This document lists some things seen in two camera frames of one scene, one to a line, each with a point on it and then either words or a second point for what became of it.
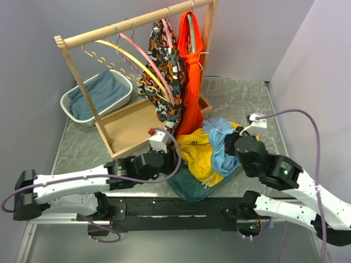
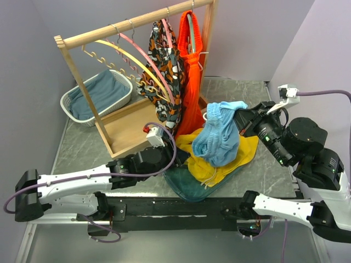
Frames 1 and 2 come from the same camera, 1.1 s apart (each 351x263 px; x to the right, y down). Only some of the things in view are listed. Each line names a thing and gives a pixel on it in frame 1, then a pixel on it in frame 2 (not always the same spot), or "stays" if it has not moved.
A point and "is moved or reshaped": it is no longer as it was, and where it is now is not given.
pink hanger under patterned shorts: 167,33 stays
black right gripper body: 229,148 → 265,125
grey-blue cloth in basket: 103,92 stays
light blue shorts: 222,163 is moved or reshaped
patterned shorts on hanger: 157,88 stays
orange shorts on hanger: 190,45 stays
